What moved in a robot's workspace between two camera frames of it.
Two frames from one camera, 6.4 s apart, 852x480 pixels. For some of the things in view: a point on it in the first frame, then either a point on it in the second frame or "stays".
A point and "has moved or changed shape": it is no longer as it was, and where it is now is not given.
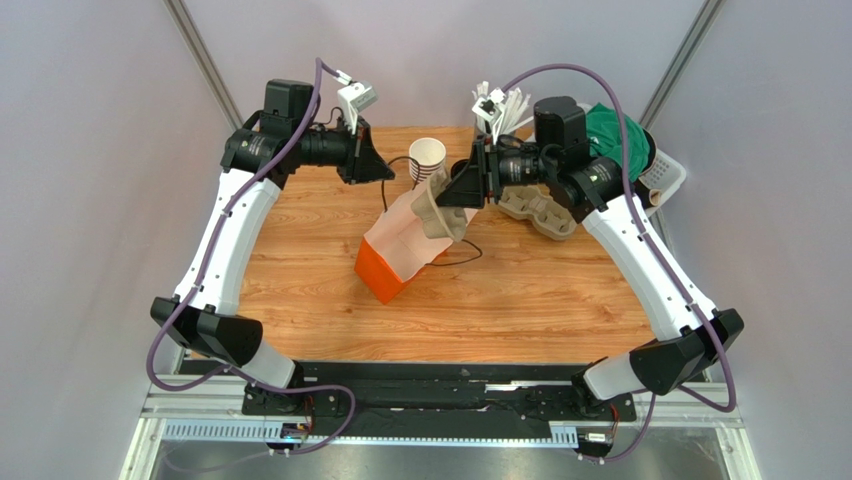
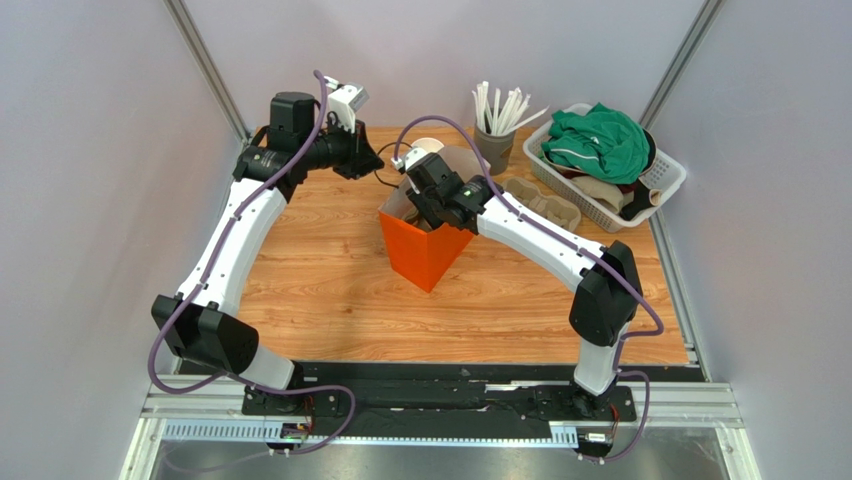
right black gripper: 488,172 to 421,200
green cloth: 605,138 stays
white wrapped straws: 514,110 stays
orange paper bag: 398,249 has moved or changed shape
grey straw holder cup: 497,142 stays
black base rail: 428,398 stays
